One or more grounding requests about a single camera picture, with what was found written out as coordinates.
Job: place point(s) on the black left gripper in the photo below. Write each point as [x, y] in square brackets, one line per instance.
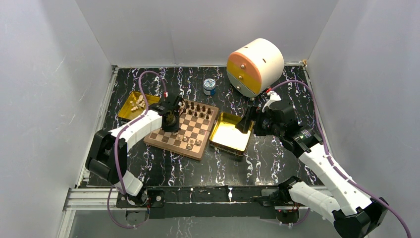
[175, 128]

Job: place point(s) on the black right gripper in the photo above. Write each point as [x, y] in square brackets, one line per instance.
[257, 114]

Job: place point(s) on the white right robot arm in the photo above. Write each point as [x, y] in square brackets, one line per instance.
[353, 213]

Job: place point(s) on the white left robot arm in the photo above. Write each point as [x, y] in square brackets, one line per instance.
[107, 157]

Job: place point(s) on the wooden chess board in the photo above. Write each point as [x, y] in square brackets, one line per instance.
[191, 128]

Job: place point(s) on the row of dark chess pieces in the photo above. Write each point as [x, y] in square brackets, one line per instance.
[196, 110]

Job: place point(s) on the gold tin with white pieces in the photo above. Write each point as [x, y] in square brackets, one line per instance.
[126, 115]

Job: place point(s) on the empty gold square tin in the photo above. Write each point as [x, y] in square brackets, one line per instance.
[225, 136]

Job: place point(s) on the small blue white jar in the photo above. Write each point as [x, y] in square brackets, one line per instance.
[209, 85]

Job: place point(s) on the round pastel drawer cabinet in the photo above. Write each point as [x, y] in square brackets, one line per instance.
[253, 68]

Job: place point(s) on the aluminium front rail frame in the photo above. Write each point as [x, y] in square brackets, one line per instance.
[188, 201]

